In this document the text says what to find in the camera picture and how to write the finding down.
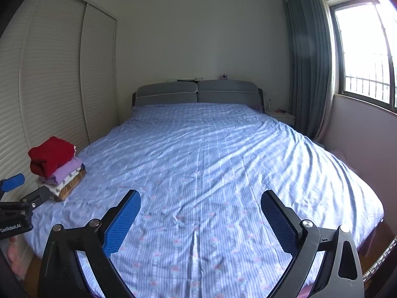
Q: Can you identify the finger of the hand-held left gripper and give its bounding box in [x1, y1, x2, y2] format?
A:
[20, 186, 52, 211]
[0, 173, 26, 193]

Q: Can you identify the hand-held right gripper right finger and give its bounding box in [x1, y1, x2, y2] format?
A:
[261, 189, 365, 298]

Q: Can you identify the wide cream louvred wardrobe door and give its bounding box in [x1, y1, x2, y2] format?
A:
[0, 0, 91, 194]

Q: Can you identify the folded brown garment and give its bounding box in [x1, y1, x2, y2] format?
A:
[57, 169, 87, 202]

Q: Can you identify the narrow cream louvred wardrobe door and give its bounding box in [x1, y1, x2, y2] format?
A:
[80, 3, 120, 145]

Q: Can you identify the white nightstand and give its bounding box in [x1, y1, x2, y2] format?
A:
[268, 110, 296, 128]

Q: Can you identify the bed with blue sheet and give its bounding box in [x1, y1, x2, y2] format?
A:
[23, 102, 385, 298]

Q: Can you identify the grey-blue curtain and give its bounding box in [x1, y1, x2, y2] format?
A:
[282, 0, 337, 141]

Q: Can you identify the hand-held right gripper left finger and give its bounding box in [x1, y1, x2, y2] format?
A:
[39, 189, 142, 298]

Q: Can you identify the folded white patterned garment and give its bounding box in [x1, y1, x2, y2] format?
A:
[35, 169, 84, 197]

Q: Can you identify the window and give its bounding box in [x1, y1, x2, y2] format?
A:
[327, 0, 397, 113]

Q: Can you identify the grey padded headboard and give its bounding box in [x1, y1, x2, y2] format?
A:
[132, 80, 266, 114]

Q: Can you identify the pink cloth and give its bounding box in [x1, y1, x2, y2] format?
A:
[5, 236, 32, 281]

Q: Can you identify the red sweater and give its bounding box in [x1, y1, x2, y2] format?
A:
[28, 136, 76, 177]

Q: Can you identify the folded purple garment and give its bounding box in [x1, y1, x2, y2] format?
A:
[45, 158, 84, 184]

